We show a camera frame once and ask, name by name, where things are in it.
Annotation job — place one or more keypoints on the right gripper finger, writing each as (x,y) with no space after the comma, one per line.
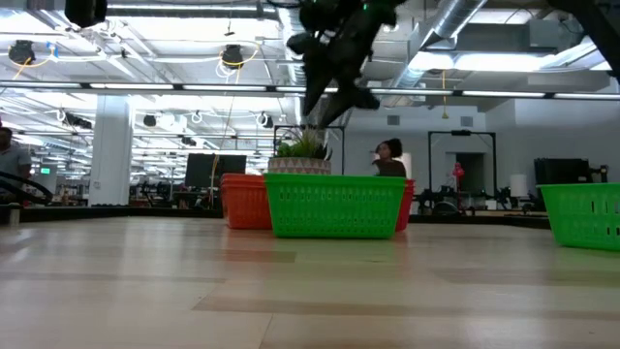
(339,109)
(317,87)

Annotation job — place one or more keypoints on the red plastic basket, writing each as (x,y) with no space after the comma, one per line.
(404,208)
(411,182)

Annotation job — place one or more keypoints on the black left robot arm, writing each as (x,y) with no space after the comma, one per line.
(86,12)

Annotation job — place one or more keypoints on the potted green plant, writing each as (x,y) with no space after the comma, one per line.
(343,145)

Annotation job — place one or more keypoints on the white triangle-patterned plant pot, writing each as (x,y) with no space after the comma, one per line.
(300,166)

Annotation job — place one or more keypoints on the person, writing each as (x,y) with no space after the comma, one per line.
(390,162)
(12,160)

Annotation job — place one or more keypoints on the black ceiling reel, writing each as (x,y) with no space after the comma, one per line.
(21,51)
(233,55)

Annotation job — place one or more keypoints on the pink flamingo figure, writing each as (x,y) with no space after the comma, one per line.
(458,170)

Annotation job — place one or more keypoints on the black monitor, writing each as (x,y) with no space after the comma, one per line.
(203,169)
(557,170)

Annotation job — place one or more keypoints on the black equipment on bench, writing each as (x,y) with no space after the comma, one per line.
(445,201)

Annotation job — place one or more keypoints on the long ceiling light strip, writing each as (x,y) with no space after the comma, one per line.
(145,87)

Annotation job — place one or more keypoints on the white cylinder lamp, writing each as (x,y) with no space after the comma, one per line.
(518,185)

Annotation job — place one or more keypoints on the white building column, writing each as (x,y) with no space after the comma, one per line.
(111,145)

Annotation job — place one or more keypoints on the black curved tube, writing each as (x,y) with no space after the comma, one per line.
(29,183)

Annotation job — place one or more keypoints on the silver ceiling duct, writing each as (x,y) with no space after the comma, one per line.
(450,19)

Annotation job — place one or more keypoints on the black background frame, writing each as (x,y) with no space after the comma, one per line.
(429,160)

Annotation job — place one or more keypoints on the black table edge rail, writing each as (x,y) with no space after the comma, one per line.
(145,212)

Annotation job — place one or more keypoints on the black frame strut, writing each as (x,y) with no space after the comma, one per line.
(598,29)

